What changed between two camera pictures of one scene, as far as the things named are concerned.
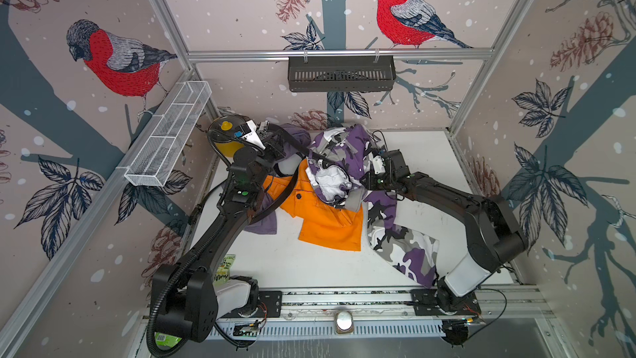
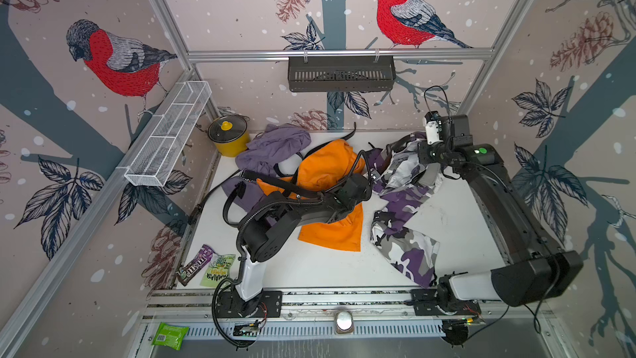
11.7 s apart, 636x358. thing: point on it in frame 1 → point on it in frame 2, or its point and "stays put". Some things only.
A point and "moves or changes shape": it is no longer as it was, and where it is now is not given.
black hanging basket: x=341 y=74 stays put
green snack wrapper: x=223 y=273 stays put
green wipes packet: x=164 y=340 stays put
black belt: x=282 y=198 moves or changes shape
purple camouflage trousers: x=339 y=161 moves or changes shape
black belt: x=306 y=149 → x=385 y=152
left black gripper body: x=265 y=159 → x=364 y=196
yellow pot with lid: x=222 y=135 stays put
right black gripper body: x=383 y=181 → x=438 y=152
